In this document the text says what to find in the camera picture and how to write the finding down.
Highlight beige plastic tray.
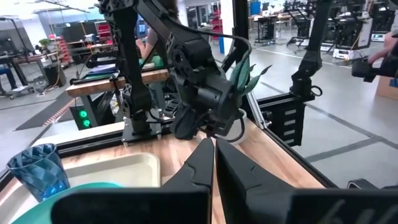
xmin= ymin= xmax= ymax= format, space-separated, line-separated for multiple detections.
xmin=0 ymin=152 xmax=162 ymax=224

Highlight red shelf unit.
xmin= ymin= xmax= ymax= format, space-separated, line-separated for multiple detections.
xmin=95 ymin=21 xmax=113 ymax=42

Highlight blue barrel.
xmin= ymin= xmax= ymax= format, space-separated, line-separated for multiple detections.
xmin=249 ymin=1 xmax=262 ymax=16

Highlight silver aluminium extrusion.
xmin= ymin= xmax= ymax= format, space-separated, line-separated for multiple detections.
xmin=247 ymin=91 xmax=269 ymax=130

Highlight cardboard box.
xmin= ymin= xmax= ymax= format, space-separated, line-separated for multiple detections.
xmin=375 ymin=76 xmax=398 ymax=101

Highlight person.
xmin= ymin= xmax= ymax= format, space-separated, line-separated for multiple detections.
xmin=135 ymin=26 xmax=162 ymax=60
xmin=368 ymin=18 xmax=398 ymax=66

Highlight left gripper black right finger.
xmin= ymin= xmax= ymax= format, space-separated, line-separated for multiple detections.
xmin=216 ymin=138 xmax=398 ymax=224

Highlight wooden workbench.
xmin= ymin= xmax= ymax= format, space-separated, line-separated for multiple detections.
xmin=65 ymin=68 xmax=170 ymax=98

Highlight blue faceted plastic cup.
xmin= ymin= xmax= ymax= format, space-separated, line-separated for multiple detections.
xmin=6 ymin=142 xmax=71 ymax=203

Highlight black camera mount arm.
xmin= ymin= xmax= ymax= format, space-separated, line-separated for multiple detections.
xmin=290 ymin=0 xmax=324 ymax=102

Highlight black robot workstation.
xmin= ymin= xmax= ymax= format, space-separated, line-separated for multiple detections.
xmin=323 ymin=0 xmax=396 ymax=60

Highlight black handheld device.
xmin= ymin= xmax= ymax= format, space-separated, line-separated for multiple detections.
xmin=351 ymin=43 xmax=398 ymax=83

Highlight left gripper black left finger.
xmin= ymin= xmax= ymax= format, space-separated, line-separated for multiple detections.
xmin=50 ymin=138 xmax=216 ymax=224

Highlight black box green lights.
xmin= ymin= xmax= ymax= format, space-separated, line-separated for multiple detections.
xmin=70 ymin=104 xmax=94 ymax=130

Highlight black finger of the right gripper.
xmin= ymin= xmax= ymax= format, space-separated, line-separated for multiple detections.
xmin=170 ymin=107 xmax=185 ymax=140
xmin=183 ymin=107 xmax=198 ymax=140

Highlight teal plate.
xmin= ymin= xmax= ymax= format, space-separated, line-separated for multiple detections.
xmin=12 ymin=182 xmax=124 ymax=224

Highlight potted plant white pot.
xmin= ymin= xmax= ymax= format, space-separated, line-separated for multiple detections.
xmin=217 ymin=49 xmax=273 ymax=146

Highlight black work table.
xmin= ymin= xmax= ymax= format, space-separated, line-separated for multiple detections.
xmin=0 ymin=51 xmax=68 ymax=101

